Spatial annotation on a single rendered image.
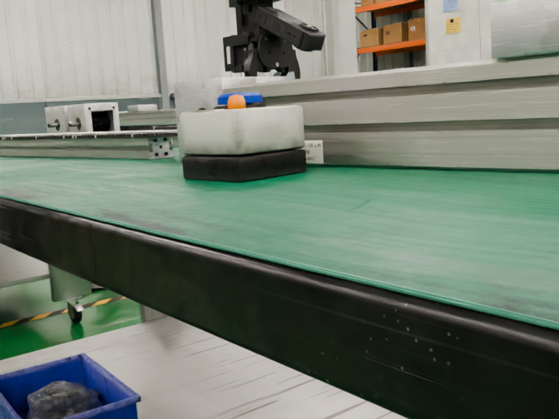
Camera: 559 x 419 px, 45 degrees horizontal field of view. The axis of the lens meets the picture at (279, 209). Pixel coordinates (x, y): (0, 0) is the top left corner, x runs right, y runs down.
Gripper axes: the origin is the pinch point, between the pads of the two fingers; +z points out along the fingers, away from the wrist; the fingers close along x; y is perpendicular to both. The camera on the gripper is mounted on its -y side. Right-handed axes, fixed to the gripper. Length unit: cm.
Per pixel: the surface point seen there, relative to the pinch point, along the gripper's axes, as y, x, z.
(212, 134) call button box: -29.4, 35.5, -0.6
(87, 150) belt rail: 20.3, 20.8, 2.1
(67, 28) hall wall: 1028, -497, -165
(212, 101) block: -14.6, 23.6, -3.6
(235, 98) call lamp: -32.0, 34.9, -3.4
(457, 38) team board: 141, -283, -37
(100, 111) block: 81, -16, -5
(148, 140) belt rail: 3.6, 20.6, 0.7
